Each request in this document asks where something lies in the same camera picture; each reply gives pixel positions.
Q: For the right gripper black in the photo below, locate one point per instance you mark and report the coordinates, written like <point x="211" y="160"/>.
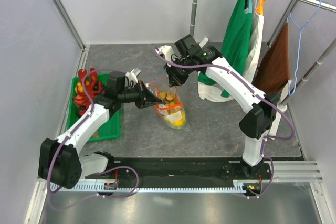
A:
<point x="175" y="80"/>

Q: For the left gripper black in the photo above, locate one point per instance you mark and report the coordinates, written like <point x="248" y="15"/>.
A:
<point x="145" y="98"/>

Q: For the brown longan cluster toy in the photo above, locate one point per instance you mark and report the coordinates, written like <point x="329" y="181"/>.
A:
<point x="168" y="98"/>

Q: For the clear zip top bag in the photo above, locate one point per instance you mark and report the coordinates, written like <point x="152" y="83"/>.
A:
<point x="171" y="110"/>

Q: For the yellow lemon toy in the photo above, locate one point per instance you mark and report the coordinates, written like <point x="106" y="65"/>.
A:
<point x="179" y="123"/>

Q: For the red lobster toy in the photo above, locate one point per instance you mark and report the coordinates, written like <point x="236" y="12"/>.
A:
<point x="85" y="87"/>

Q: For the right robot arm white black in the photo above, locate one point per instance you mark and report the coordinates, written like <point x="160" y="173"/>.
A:
<point x="259" y="108"/>

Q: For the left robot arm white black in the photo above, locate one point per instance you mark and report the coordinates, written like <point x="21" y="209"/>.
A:
<point x="59" y="161"/>

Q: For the white garment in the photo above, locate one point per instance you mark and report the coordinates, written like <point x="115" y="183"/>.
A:
<point x="256" y="36"/>

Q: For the green plastic tray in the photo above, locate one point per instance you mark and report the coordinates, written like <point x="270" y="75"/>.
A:
<point x="108" y="131"/>

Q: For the green shirt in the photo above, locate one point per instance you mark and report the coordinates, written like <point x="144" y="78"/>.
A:
<point x="235" y="48"/>

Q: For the brown towel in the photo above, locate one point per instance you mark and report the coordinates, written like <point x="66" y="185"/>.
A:
<point x="274" y="70"/>

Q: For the metal clothes rack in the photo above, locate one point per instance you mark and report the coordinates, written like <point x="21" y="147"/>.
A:
<point x="285" y="16"/>

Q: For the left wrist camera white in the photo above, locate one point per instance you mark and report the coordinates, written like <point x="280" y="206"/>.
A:
<point x="133" y="76"/>

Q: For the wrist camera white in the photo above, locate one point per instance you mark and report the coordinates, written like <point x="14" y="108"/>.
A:
<point x="166" y="52"/>
<point x="133" y="76"/>

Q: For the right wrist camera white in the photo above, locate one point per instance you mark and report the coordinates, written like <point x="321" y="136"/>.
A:
<point x="166" y="52"/>

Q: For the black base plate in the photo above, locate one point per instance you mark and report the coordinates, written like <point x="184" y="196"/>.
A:
<point x="181" y="172"/>

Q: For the slotted cable duct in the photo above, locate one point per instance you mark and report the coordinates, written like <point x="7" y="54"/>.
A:
<point x="107" y="187"/>

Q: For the blue wire hanger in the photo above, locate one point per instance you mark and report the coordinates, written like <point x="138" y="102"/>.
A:
<point x="299" y="45"/>

